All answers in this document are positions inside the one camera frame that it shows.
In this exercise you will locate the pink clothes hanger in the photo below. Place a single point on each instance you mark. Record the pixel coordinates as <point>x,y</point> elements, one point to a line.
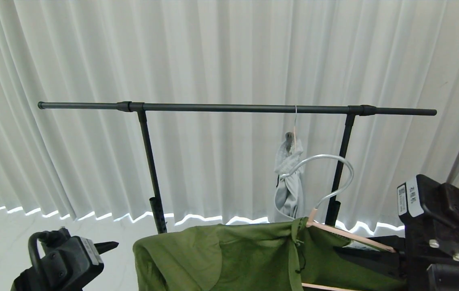
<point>348,234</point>
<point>294,121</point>

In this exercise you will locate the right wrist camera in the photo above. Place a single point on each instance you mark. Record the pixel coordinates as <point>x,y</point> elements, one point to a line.
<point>435,210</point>

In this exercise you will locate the pale grey garment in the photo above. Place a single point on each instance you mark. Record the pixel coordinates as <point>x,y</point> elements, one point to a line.
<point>292,194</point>

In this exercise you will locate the white curtain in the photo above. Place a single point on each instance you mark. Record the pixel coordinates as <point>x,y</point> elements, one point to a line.
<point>221,52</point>

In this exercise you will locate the black clothes rack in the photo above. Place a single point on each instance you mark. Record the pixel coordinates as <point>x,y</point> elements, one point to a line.
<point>221,108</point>

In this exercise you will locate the green garment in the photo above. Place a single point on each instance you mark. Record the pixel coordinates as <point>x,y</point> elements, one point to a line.
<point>233,258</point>

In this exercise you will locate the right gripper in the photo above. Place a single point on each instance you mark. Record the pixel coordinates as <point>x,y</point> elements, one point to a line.
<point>447,279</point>

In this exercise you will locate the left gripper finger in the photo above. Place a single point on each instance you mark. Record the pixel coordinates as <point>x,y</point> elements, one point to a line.
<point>106,247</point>

